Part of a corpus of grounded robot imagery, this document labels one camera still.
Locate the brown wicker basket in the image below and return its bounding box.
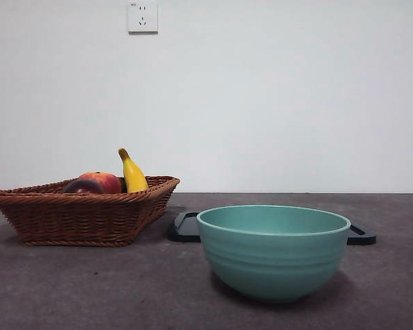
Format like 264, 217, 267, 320
0, 175, 182, 248

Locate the dark red plum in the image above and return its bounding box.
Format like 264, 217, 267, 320
62, 180, 104, 194

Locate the teal ribbed bowl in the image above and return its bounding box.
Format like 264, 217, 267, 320
195, 205, 351, 304

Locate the red orange peach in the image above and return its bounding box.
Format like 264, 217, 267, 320
77, 171, 123, 194

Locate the black rectangular tray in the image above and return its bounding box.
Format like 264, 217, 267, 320
167, 211, 378, 245

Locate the white wall socket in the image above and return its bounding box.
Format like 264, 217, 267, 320
128, 1, 159, 34

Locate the yellow banana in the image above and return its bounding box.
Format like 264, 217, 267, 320
118, 148, 149, 193

